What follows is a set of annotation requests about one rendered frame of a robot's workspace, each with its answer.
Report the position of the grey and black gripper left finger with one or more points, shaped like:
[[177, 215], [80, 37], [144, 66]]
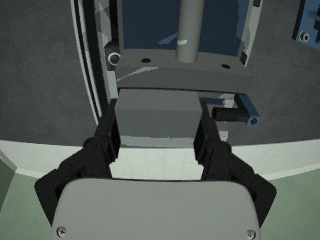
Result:
[[103, 146]]

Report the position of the grey rectangular block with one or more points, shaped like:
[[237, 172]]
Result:
[[155, 117]]

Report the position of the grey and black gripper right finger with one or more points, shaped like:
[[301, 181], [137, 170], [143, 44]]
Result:
[[220, 163]]

